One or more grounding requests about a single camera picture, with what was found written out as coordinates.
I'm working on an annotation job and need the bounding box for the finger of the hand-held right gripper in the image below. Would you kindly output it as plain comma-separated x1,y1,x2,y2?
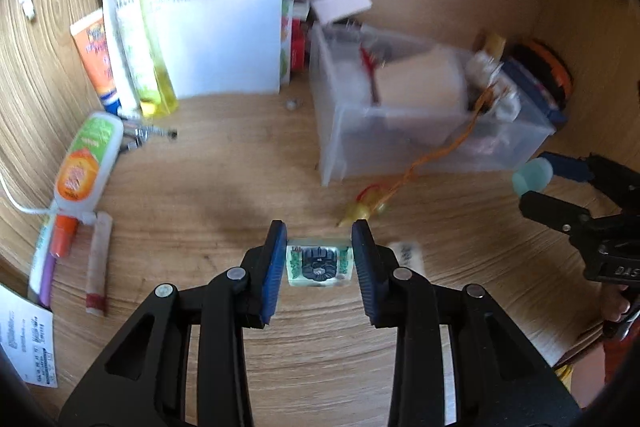
540,151,640,208
518,191,601,240

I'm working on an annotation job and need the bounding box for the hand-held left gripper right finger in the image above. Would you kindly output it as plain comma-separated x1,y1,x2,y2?
351,219,583,427

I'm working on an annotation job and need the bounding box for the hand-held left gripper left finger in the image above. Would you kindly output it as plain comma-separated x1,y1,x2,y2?
59,219,290,427

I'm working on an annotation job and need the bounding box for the teal round cap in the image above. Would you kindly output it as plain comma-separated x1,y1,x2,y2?
511,157,553,196

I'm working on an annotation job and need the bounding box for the clear cube with black insert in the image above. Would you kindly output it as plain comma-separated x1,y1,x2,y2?
285,237,357,288

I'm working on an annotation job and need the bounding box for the clear plastic storage box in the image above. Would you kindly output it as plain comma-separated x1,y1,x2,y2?
307,23,557,186

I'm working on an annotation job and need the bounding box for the wooden desktop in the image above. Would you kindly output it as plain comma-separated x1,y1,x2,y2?
10,94,631,427

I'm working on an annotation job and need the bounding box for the person's right hand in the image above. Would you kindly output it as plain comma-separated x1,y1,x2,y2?
597,282,633,340

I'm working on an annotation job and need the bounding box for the small white printed tag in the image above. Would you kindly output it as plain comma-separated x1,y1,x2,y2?
392,241,426,269

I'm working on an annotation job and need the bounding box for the blue zip pouch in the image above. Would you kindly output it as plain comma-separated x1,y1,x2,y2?
500,59,568,132

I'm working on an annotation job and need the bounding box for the black orange zip case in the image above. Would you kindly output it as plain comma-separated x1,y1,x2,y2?
505,38,573,112

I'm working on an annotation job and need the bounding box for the pink stick with red cap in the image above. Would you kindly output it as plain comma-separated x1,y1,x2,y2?
84,212,113,317

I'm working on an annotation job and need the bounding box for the white orange glue bottle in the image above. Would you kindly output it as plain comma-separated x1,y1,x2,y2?
50,112,125,258

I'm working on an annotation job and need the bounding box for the yellow clear bottle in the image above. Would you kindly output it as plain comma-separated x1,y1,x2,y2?
115,0,180,118

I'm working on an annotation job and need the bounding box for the purple pen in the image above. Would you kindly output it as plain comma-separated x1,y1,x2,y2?
37,252,58,308

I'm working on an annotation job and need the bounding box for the white paper box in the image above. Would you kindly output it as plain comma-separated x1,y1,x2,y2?
95,0,286,100

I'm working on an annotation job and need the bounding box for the purple white tube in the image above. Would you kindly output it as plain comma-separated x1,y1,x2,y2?
27,214,58,303

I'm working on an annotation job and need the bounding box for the stack of colourful card packs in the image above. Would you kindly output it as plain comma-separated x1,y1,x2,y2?
280,0,323,85

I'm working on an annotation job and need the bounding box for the white printed receipt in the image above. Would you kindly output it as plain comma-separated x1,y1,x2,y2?
0,284,55,389

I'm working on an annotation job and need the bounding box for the white green-print tube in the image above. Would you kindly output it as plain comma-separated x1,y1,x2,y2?
102,0,146,118

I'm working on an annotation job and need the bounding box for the small white box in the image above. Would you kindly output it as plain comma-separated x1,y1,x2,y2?
311,0,372,25

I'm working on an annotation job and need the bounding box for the orange sunscreen tube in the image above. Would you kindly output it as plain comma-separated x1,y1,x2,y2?
70,9,123,115

